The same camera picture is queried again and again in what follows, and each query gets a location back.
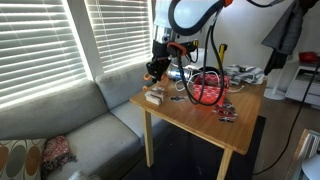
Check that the red object on shelf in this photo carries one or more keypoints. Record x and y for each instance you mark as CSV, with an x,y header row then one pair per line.
x,y
308,56

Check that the grey hanging jacket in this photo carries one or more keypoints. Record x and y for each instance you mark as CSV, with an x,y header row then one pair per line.
x,y
286,33

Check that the wooden table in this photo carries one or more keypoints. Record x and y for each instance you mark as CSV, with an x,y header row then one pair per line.
x,y
206,123

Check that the grey sofa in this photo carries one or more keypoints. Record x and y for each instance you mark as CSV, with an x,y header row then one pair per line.
x,y
76,133

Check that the blue white striped cloth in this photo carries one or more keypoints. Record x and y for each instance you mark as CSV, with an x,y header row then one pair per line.
x,y
245,73

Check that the silver can with blue label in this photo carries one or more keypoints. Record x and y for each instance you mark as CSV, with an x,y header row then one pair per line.
x,y
175,72

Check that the white coat stand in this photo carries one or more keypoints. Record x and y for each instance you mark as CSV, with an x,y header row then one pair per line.
x,y
276,91

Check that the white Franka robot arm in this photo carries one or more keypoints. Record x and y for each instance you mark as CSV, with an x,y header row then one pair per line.
x,y
181,15

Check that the Santa Claus sticker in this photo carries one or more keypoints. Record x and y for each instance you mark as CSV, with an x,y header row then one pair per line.
x,y
226,112

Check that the red patterned cloth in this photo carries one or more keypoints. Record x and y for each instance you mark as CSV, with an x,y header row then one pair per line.
x,y
56,151

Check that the dark blue rug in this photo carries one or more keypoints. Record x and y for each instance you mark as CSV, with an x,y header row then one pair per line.
x,y
186,163

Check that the box of books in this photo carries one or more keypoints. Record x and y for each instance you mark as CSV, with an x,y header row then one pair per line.
x,y
306,156

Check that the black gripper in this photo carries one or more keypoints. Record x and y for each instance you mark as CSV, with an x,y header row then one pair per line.
x,y
161,51

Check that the black bowl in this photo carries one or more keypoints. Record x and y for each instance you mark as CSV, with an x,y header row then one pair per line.
x,y
208,71

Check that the pillow with oval pattern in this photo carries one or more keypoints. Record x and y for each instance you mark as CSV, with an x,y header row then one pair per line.
x,y
18,160

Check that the white window blind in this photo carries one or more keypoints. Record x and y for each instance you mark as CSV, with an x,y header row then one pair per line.
x,y
36,50
120,33

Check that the red woven basket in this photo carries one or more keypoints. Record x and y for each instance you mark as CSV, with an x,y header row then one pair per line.
x,y
210,91

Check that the white shelf unit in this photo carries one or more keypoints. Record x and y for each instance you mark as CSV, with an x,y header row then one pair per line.
x,y
303,86

